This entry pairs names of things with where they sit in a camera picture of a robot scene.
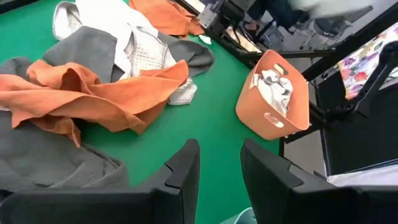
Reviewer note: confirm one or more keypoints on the small white tag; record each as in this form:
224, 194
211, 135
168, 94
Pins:
205, 39

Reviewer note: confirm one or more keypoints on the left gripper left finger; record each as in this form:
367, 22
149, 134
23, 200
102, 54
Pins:
174, 193

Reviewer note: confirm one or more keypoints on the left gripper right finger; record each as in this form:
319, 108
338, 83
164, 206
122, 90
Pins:
280, 193

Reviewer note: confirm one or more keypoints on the orange plastic basket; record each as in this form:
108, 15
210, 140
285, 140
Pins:
258, 115

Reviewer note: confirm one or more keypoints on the white grey fabric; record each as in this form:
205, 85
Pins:
367, 177

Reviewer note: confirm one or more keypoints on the plain white towel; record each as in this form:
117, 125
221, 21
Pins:
105, 18

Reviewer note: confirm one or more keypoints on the dark grey waffle towel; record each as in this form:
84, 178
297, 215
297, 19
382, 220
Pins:
84, 49

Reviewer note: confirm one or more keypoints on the teal plastic basket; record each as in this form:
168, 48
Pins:
245, 217

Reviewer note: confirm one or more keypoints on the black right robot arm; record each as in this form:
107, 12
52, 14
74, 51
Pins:
230, 9

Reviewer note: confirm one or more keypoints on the floral patterned fabric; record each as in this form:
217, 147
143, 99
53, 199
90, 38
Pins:
363, 62

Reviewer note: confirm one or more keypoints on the white plaid towel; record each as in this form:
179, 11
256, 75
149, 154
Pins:
276, 90

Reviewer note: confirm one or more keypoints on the light grey waffle towel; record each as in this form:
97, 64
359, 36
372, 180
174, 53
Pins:
146, 53

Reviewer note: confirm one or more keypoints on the orange towel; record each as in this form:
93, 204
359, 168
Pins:
168, 17
93, 93

